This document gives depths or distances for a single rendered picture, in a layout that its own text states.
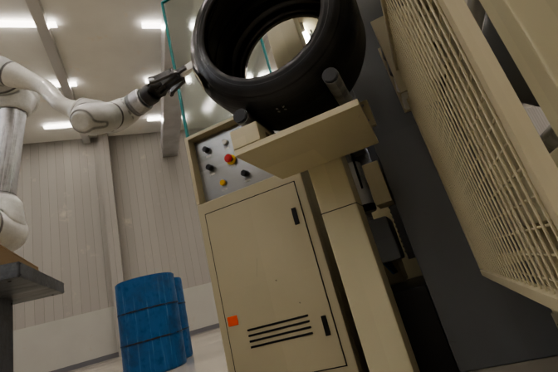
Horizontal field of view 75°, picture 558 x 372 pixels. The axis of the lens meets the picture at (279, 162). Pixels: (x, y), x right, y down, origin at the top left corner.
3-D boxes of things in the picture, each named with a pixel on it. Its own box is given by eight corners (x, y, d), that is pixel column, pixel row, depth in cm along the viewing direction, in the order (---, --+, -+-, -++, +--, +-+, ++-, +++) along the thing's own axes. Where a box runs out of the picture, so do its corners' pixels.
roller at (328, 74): (346, 116, 129) (357, 109, 128) (353, 126, 128) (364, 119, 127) (318, 73, 98) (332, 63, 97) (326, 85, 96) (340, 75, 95)
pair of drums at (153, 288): (190, 353, 485) (178, 279, 517) (207, 358, 374) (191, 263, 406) (124, 374, 452) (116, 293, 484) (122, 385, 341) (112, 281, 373)
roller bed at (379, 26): (404, 113, 137) (378, 49, 147) (445, 97, 132) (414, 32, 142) (400, 92, 119) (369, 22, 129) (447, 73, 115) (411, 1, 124)
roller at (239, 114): (276, 145, 138) (286, 139, 137) (281, 154, 136) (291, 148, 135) (230, 114, 106) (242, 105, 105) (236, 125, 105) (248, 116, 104)
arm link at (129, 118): (149, 116, 143) (130, 120, 131) (119, 135, 147) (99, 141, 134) (133, 92, 142) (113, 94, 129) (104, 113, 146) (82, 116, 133)
